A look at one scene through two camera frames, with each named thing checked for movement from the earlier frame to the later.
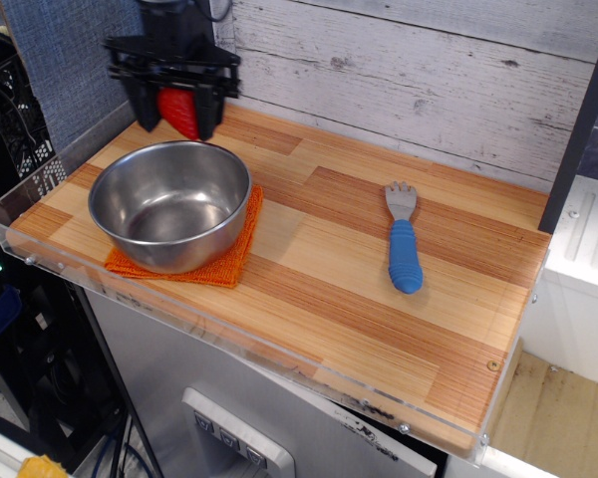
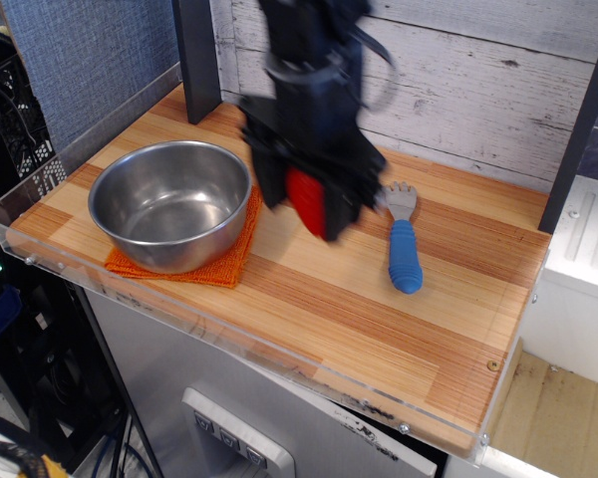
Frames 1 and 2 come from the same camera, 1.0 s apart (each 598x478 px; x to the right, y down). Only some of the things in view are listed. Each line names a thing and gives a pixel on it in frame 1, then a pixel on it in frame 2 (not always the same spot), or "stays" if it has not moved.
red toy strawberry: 177,106 -> 309,197
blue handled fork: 405,269 stays
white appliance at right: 572,318 stays
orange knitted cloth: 226,272 stays
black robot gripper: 176,48 -> 314,119
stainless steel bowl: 170,206 stays
